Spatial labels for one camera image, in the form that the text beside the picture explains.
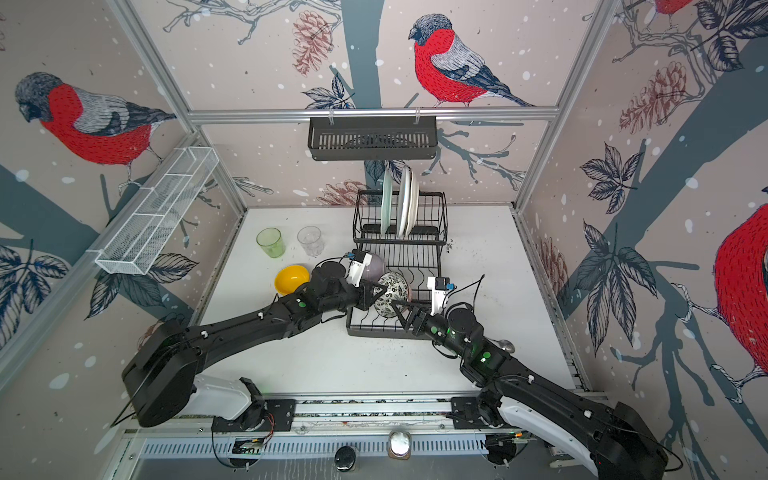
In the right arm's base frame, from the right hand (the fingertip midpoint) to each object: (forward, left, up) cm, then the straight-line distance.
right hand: (394, 307), depth 73 cm
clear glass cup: (+33, +33, -14) cm, 49 cm away
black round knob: (-30, +9, -8) cm, 32 cm away
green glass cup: (+28, +44, -8) cm, 53 cm away
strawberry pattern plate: (+20, -2, +17) cm, 26 cm away
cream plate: (+22, -5, +15) cm, 27 cm away
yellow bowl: (+17, +37, -15) cm, 43 cm away
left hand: (+5, +2, 0) cm, 6 cm away
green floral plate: (+22, +3, +16) cm, 28 cm away
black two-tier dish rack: (+28, -6, -17) cm, 33 cm away
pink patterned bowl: (+6, 0, -1) cm, 6 cm away
